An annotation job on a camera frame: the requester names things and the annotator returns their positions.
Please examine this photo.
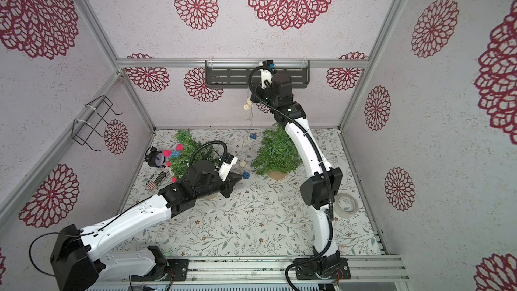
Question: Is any clear string light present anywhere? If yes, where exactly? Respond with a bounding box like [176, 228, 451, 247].
[238, 103, 254, 172]

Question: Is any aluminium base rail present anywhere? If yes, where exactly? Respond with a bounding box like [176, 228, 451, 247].
[72, 255, 411, 288]

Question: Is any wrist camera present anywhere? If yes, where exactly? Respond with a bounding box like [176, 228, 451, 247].
[261, 60, 277, 90]
[216, 152, 238, 182]

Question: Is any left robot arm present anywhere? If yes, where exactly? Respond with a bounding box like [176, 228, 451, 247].
[50, 140, 242, 290]

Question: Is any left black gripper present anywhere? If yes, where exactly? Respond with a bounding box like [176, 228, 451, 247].
[196, 170, 242, 199]

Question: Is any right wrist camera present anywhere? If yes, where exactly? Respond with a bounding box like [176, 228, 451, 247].
[261, 60, 277, 90]

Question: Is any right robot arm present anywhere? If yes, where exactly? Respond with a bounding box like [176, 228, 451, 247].
[247, 60, 343, 290]

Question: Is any clear tape roll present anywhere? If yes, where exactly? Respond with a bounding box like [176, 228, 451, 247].
[333, 193, 359, 219]

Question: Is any black wire wall rack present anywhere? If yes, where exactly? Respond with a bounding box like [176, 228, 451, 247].
[70, 95, 123, 152]

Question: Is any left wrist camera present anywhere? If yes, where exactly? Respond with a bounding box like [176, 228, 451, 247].
[216, 152, 238, 182]

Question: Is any colourful plush toy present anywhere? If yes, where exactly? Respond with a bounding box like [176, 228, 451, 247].
[163, 144, 184, 183]

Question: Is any striped flag item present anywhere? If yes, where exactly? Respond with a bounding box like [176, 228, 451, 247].
[145, 170, 169, 190]

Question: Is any grey wall shelf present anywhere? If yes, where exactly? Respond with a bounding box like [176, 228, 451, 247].
[204, 60, 310, 89]

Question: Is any green christmas tree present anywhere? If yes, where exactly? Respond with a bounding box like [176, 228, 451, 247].
[251, 124, 303, 181]
[174, 130, 219, 178]

